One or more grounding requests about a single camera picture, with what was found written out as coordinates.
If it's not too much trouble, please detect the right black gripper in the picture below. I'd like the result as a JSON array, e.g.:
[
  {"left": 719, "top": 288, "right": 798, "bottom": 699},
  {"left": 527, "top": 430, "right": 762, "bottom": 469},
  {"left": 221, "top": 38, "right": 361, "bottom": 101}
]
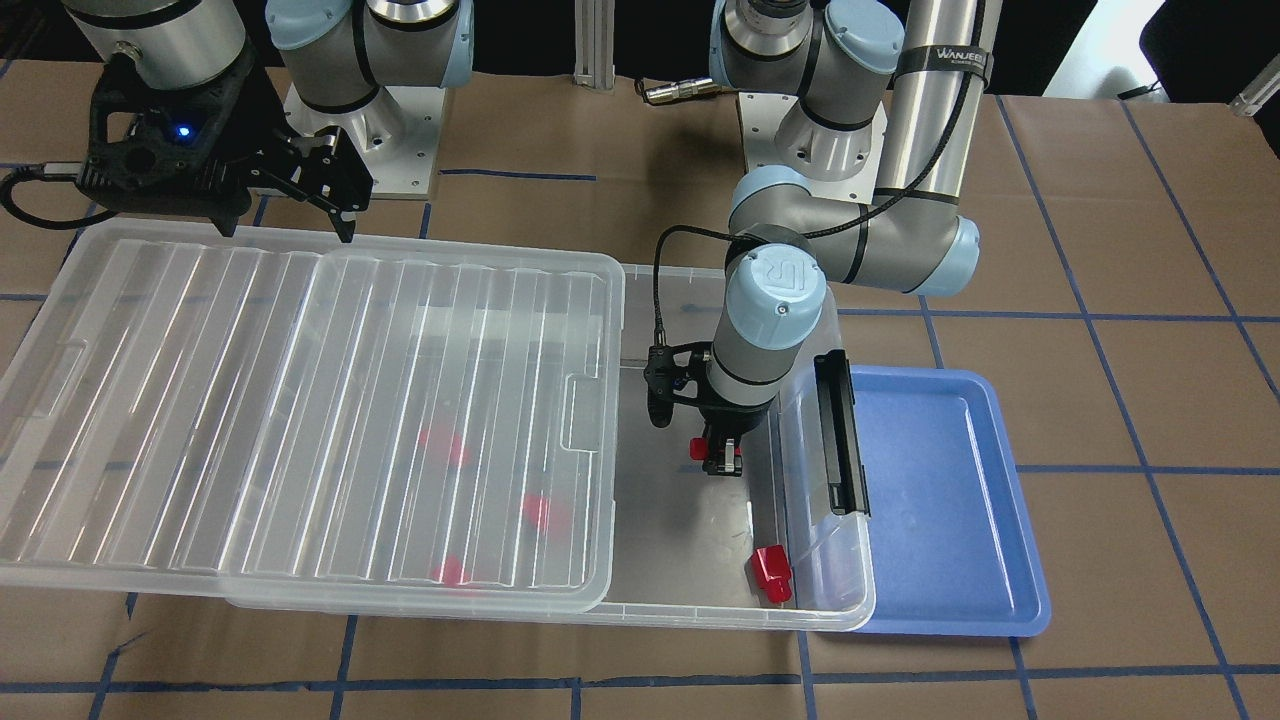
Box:
[{"left": 78, "top": 50, "right": 372, "bottom": 243}]

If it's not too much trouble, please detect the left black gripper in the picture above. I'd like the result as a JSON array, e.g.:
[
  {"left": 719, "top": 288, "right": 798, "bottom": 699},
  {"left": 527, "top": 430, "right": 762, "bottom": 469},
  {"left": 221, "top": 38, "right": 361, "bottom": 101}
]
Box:
[{"left": 696, "top": 400, "right": 771, "bottom": 477}]

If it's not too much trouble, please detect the clear ribbed box lid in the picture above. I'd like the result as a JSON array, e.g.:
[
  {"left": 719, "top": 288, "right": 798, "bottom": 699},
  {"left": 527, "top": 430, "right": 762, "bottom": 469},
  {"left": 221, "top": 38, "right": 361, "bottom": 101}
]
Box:
[{"left": 1, "top": 219, "right": 626, "bottom": 618}]

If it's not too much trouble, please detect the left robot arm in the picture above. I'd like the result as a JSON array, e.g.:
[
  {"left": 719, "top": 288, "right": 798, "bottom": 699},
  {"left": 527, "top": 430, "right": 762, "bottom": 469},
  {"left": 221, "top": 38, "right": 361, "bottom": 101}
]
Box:
[{"left": 687, "top": 1, "right": 1002, "bottom": 475}]

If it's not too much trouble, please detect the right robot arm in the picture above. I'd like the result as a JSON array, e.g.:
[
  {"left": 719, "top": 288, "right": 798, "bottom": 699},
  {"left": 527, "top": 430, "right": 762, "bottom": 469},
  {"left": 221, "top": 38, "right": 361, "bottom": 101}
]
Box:
[{"left": 64, "top": 1, "right": 475, "bottom": 243}]

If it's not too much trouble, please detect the clear plastic storage box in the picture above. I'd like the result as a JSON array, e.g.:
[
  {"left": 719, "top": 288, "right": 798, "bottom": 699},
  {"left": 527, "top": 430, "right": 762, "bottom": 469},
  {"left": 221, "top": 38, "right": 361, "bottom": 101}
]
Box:
[{"left": 225, "top": 264, "right": 877, "bottom": 633}]

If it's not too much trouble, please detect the blue plastic tray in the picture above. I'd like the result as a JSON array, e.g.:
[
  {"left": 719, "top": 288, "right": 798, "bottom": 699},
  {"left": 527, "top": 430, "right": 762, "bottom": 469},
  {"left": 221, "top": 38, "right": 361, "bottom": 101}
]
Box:
[{"left": 851, "top": 365, "right": 1052, "bottom": 638}]

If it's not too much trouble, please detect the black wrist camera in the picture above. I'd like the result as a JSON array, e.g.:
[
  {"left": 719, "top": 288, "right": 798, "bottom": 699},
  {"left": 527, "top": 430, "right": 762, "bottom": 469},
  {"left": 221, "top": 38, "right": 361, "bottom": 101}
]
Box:
[{"left": 643, "top": 340, "right": 712, "bottom": 429}]

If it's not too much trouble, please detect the black box latch handle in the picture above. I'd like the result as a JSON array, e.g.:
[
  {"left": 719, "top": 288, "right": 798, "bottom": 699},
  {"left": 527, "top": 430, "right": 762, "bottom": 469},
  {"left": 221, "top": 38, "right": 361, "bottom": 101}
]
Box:
[{"left": 813, "top": 348, "right": 870, "bottom": 516}]

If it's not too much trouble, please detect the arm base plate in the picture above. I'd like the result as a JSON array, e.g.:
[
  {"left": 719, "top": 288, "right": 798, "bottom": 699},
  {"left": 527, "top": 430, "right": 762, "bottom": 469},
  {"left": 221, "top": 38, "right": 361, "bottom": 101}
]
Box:
[
  {"left": 737, "top": 92, "right": 887, "bottom": 204},
  {"left": 284, "top": 86, "right": 451, "bottom": 200}
]

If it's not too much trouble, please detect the aluminium frame post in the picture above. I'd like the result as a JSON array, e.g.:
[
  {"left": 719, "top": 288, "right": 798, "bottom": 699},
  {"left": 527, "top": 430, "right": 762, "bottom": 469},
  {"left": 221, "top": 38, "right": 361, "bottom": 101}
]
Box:
[{"left": 571, "top": 0, "right": 616, "bottom": 94}]

